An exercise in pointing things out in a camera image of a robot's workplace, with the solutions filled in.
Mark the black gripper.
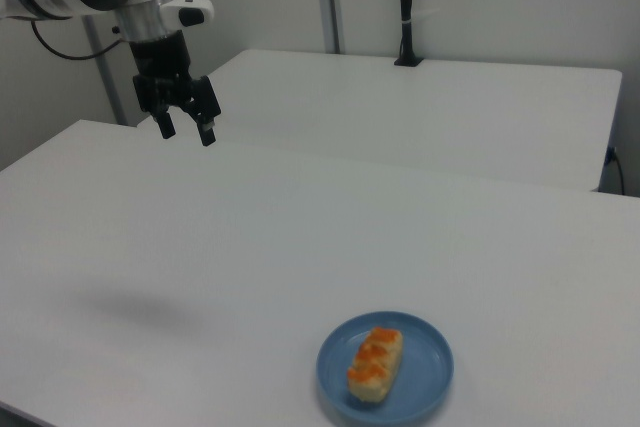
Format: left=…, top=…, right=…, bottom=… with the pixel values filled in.
left=127, top=32, right=223, bottom=148

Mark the bread with orange topping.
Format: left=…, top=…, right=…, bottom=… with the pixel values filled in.
left=347, top=326, right=405, bottom=404

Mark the blue round plate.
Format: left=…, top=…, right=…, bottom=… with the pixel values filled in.
left=315, top=310, right=455, bottom=424

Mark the grey aluminium wall post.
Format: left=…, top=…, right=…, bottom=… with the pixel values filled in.
left=313, top=0, right=347, bottom=55
left=81, top=15, right=127, bottom=126

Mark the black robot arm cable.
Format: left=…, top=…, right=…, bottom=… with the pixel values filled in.
left=29, top=19, right=125, bottom=61

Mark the white cable tie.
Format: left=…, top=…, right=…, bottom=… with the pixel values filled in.
left=401, top=8, right=439, bottom=27

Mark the black power cable with plug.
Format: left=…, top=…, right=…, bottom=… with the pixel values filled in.
left=606, top=145, right=627, bottom=196

